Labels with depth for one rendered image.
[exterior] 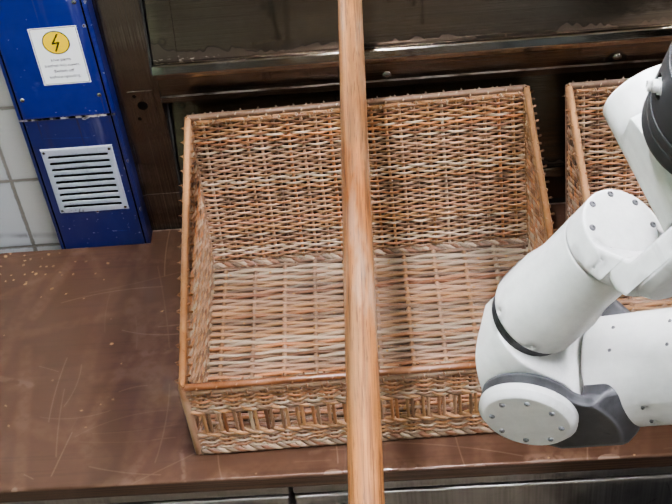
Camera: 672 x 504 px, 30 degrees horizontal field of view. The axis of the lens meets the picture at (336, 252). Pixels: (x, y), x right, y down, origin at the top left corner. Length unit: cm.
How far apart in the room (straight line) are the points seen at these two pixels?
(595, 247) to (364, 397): 31
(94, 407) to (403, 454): 49
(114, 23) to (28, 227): 47
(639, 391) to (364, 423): 24
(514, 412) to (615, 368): 8
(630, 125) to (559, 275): 14
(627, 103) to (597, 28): 115
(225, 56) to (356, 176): 70
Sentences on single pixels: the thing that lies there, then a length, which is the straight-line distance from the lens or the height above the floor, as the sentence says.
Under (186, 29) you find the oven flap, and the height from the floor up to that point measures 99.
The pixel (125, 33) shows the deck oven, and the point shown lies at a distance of 199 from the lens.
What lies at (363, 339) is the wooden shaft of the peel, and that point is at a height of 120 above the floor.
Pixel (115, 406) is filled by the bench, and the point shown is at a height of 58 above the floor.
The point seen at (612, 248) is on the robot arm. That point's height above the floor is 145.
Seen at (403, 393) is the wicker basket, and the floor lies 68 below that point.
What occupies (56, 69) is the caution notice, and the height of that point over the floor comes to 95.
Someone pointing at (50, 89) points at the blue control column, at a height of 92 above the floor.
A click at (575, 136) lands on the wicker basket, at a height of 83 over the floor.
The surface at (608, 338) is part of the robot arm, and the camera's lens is 100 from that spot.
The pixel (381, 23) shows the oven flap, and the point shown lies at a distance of 194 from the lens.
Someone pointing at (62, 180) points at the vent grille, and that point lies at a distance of 215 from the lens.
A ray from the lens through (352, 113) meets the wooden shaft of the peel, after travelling 139.
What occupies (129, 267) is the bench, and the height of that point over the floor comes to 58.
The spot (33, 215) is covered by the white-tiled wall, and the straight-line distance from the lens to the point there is 226.
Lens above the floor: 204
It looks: 43 degrees down
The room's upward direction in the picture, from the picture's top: 7 degrees counter-clockwise
